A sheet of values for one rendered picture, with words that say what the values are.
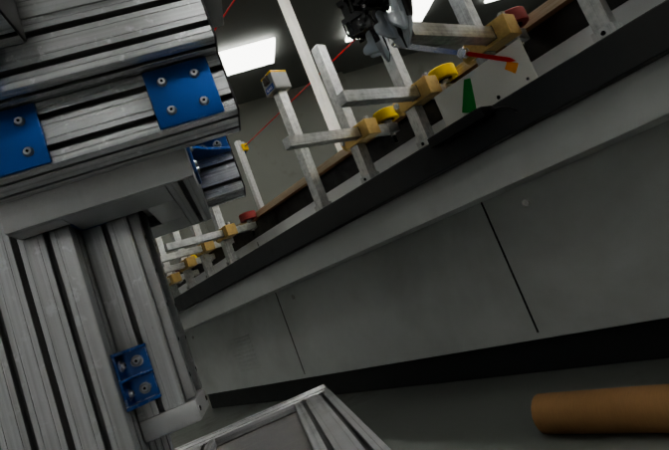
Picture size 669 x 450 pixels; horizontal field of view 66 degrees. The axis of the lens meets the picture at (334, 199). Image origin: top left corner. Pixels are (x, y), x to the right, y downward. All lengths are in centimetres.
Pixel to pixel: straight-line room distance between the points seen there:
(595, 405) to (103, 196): 95
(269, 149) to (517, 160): 704
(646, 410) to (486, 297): 68
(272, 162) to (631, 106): 719
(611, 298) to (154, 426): 110
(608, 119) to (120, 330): 99
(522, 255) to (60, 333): 117
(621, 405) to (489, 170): 57
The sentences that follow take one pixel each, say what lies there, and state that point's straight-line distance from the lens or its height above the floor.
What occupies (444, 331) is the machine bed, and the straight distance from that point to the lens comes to 182.
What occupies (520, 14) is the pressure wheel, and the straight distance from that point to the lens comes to 137.
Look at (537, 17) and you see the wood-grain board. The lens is 144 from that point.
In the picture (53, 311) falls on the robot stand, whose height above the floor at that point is 56.
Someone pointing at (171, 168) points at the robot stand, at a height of 70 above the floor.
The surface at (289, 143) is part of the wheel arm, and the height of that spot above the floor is 84.
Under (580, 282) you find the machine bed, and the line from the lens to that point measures 151.
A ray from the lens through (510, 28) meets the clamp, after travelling 125.
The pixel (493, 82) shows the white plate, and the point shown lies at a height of 75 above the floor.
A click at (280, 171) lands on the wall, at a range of 806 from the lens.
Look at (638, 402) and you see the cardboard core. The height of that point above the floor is 6.
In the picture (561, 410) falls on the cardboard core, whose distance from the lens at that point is 120.
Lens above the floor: 45
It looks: 9 degrees up
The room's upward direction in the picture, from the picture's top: 21 degrees counter-clockwise
